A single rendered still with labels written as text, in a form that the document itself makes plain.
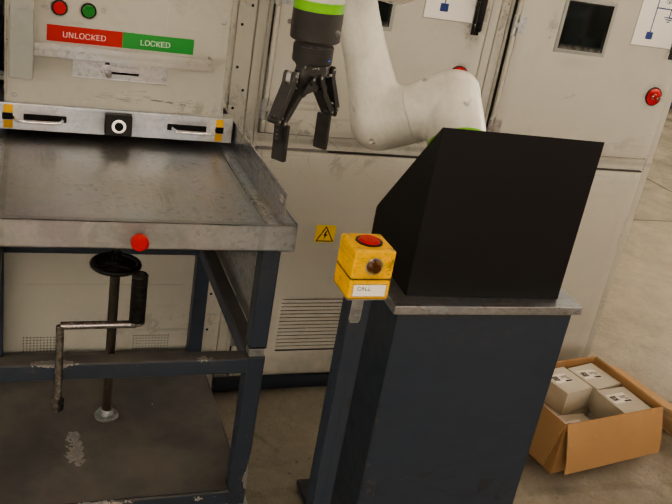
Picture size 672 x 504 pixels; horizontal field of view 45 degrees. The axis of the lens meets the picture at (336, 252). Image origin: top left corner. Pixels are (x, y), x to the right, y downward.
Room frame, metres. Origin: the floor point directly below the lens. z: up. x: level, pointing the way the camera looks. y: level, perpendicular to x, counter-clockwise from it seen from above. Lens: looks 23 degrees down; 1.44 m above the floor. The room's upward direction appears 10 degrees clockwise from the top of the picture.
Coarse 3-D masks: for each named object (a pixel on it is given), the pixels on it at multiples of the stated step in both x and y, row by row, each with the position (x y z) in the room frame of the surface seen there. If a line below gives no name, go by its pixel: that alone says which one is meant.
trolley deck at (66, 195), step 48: (48, 144) 1.73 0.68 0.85; (96, 144) 1.79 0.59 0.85; (144, 144) 1.85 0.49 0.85; (192, 144) 1.92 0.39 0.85; (0, 192) 1.41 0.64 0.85; (48, 192) 1.45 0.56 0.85; (96, 192) 1.49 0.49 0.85; (144, 192) 1.54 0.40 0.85; (192, 192) 1.59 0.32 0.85; (240, 192) 1.64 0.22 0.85; (0, 240) 1.29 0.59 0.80; (48, 240) 1.32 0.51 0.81; (96, 240) 1.36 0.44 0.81; (192, 240) 1.42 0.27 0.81; (240, 240) 1.46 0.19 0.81; (288, 240) 1.50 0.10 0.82
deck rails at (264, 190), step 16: (224, 112) 2.04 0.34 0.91; (0, 128) 1.77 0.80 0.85; (0, 144) 1.66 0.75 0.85; (224, 144) 1.95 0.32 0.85; (240, 144) 1.86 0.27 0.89; (0, 160) 1.56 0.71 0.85; (240, 160) 1.84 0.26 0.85; (256, 160) 1.71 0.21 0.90; (0, 176) 1.48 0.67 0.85; (240, 176) 1.73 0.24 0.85; (256, 176) 1.70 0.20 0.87; (272, 176) 1.59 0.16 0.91; (256, 192) 1.65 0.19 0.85; (272, 192) 1.57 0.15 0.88; (256, 208) 1.55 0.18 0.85; (272, 208) 1.56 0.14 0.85; (272, 224) 1.48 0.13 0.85
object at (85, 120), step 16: (0, 112) 1.72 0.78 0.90; (32, 112) 1.75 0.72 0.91; (48, 112) 1.76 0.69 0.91; (64, 112) 1.77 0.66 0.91; (80, 112) 1.79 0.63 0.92; (96, 112) 1.80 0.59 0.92; (112, 112) 1.81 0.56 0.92; (128, 112) 1.83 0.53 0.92; (144, 112) 1.84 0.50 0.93; (32, 128) 1.75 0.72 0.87; (48, 128) 1.76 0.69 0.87; (64, 128) 1.77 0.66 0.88; (80, 128) 1.79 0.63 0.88; (96, 128) 1.80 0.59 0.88; (144, 128) 1.84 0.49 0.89; (160, 128) 1.86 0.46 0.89; (176, 128) 1.87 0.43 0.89; (192, 128) 1.89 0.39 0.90; (224, 128) 1.91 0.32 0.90
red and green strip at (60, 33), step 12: (48, 24) 1.77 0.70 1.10; (48, 36) 1.77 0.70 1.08; (60, 36) 1.78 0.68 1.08; (72, 36) 1.79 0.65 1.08; (84, 36) 1.80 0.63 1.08; (96, 36) 1.81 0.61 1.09; (108, 36) 1.82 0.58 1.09; (120, 36) 1.83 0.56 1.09; (132, 36) 1.84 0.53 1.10; (144, 36) 1.85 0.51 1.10; (156, 36) 1.86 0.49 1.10; (132, 48) 1.84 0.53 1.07; (144, 48) 1.85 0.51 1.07; (156, 48) 1.86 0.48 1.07; (168, 48) 1.87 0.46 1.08; (180, 48) 1.88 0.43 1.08; (192, 48) 1.89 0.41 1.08
